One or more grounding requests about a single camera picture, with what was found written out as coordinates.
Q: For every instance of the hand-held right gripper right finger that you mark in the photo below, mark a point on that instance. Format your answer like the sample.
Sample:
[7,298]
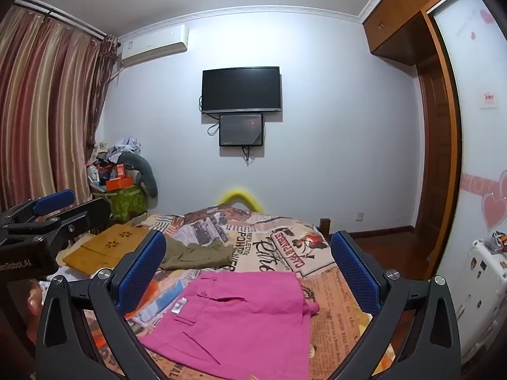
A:
[355,275]

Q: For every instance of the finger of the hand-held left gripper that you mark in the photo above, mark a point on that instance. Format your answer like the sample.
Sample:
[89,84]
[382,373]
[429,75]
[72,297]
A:
[85,213]
[53,201]

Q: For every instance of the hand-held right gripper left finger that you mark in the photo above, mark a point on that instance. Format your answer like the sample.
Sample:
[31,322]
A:
[141,275]

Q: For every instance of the pink pants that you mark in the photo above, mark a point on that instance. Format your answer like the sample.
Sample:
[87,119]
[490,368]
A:
[237,320]

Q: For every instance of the olive green pants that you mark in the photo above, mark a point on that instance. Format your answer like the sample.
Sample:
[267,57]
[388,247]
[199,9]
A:
[198,253]

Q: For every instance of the wooden lap desk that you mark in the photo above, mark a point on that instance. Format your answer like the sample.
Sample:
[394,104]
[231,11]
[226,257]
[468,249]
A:
[99,245]

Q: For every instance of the green storage box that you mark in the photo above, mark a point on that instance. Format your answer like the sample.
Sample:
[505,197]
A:
[126,204]

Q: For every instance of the orange box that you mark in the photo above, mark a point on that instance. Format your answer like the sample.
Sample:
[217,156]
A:
[119,183]

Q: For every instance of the pile of clothes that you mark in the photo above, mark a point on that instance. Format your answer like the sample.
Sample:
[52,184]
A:
[119,148]

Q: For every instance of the grey plush pillow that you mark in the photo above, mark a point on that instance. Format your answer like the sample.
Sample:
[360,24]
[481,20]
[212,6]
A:
[146,170]

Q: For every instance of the newspaper printed blanket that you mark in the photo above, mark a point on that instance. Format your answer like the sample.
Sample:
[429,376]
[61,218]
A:
[277,241]

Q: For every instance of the striped curtain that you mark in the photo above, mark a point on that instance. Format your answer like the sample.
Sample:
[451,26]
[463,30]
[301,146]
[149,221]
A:
[47,107]

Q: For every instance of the yellow hoop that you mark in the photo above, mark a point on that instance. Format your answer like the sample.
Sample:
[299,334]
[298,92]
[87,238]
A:
[237,194]

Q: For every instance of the white cabinet with stickers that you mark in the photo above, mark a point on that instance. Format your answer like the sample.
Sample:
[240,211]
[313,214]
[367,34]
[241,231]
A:
[483,285]

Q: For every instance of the wooden door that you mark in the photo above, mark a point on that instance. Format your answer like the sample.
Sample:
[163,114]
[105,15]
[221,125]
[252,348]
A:
[435,146]

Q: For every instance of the pink heart decal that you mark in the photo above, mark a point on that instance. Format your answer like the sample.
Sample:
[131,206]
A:
[493,206]

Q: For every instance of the white air conditioner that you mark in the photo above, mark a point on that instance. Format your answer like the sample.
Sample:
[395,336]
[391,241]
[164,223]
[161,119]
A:
[152,45]

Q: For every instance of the curtain rod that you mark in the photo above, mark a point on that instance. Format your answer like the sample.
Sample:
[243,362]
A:
[59,12]

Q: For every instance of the small red white sticker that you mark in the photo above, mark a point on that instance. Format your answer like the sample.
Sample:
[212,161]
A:
[488,99]

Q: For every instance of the wooden overhead cabinet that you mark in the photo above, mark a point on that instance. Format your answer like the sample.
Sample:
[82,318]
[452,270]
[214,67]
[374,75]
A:
[396,12]

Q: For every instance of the wooden bed post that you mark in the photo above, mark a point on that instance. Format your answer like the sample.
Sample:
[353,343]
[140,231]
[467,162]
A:
[324,227]

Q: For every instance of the small black wall monitor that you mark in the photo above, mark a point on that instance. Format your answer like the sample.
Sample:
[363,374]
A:
[241,130]

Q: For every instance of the black wall television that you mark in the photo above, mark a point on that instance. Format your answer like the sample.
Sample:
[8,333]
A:
[241,89]

